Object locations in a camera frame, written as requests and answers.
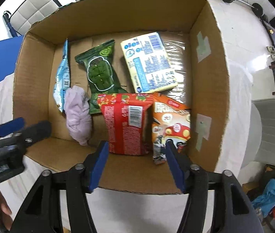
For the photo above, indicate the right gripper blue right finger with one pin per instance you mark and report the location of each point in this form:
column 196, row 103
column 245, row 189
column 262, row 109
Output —
column 232, row 211

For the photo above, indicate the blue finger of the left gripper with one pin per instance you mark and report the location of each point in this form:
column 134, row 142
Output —
column 36, row 133
column 12, row 126

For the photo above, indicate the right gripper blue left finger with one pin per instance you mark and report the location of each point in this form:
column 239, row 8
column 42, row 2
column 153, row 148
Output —
column 40, row 211

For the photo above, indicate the lilac sock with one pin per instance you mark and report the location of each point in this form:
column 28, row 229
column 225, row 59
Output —
column 78, row 118

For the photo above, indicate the long light blue packet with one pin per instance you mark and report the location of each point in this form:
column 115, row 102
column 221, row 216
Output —
column 62, row 79

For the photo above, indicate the red snack packet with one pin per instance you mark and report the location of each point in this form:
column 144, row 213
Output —
column 124, row 116

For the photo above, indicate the green snack packet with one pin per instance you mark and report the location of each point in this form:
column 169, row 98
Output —
column 101, row 76

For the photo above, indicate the orange cartoon snack packet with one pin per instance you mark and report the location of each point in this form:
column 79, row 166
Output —
column 171, row 121

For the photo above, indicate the blue foam mat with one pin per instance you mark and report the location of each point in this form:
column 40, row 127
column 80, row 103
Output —
column 9, row 50

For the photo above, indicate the grey table cloth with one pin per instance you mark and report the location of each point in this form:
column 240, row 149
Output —
column 115, row 211

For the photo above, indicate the left white padded chair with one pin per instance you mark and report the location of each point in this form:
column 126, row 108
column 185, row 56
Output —
column 30, row 12

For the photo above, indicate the open cardboard box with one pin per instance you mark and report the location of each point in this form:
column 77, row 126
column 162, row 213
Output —
column 88, row 23

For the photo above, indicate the floor barbell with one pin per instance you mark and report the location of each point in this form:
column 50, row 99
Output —
column 255, row 7

